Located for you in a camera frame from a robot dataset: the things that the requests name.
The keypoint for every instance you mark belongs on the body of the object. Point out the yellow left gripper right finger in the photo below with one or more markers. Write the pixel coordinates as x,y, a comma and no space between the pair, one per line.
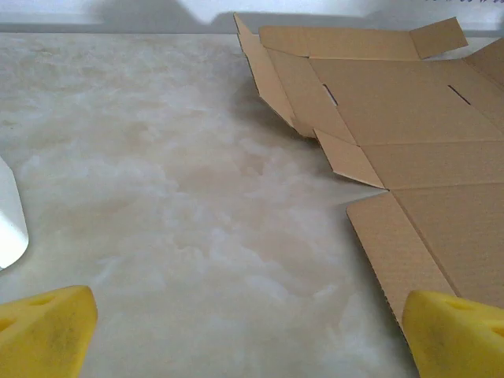
453,342

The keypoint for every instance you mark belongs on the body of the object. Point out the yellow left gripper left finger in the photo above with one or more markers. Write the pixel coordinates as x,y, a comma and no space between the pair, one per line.
47,338

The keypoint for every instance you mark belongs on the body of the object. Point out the brown cardboard mailer box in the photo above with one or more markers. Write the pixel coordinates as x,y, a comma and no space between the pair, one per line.
413,118

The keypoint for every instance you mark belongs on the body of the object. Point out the white square desk clock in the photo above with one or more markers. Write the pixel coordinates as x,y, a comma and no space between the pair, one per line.
10,220

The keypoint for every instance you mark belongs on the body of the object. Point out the aluminium frame rail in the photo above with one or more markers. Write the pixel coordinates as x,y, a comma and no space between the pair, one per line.
59,27

